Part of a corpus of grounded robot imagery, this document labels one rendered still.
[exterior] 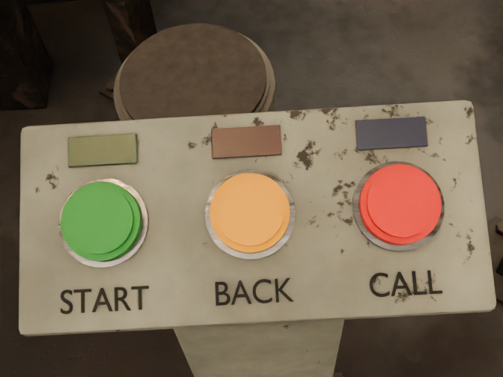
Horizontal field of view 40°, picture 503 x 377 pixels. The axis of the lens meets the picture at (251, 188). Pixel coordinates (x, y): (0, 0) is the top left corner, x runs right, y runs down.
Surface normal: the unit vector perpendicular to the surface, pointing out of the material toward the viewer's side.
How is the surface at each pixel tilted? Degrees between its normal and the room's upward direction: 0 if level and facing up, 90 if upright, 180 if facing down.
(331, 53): 0
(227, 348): 90
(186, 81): 0
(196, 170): 20
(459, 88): 0
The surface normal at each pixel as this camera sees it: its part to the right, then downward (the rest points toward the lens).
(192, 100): -0.04, -0.51
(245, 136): -0.03, -0.18
